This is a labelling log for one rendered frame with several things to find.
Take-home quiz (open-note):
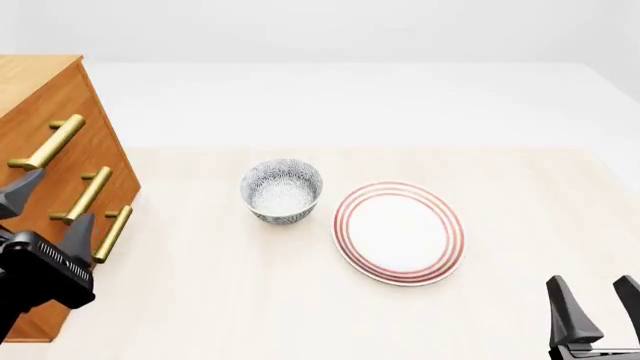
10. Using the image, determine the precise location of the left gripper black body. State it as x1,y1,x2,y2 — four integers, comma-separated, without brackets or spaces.
0,224,97,310

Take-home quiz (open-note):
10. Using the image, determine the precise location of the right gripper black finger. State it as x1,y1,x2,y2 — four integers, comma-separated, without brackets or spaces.
545,274,605,348
612,274,640,339

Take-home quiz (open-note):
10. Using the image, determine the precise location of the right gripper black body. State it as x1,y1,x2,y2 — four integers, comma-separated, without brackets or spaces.
547,338,640,360

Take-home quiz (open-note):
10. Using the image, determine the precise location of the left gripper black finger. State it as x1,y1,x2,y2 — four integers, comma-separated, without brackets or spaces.
0,166,48,221
55,212,98,269

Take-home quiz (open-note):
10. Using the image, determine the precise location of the wooden drawer front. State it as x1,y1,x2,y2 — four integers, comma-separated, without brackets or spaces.
9,156,143,343
0,62,106,225
0,111,128,286

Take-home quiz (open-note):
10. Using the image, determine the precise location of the wooden cabinet with drawers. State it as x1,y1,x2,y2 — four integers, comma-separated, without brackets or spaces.
0,54,143,344

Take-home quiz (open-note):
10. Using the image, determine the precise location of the white plate with red rings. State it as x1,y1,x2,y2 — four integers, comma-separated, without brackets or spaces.
332,180,467,288

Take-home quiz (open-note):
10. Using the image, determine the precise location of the blue white patterned bowl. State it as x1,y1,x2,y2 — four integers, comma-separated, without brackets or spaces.
239,157,325,227

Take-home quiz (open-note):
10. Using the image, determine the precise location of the brass bar drawer handle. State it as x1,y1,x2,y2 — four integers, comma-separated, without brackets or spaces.
48,165,114,227
92,204,134,265
6,113,87,172

